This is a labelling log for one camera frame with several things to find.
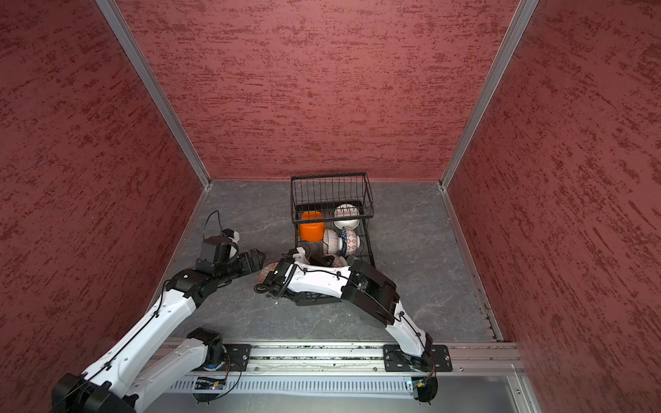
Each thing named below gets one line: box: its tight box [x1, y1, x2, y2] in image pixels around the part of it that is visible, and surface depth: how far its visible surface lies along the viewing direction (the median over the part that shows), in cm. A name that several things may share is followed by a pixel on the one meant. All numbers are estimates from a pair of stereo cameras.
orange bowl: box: [298, 210, 327, 243], surface depth 97 cm
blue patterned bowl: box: [338, 228, 361, 257], surface depth 91 cm
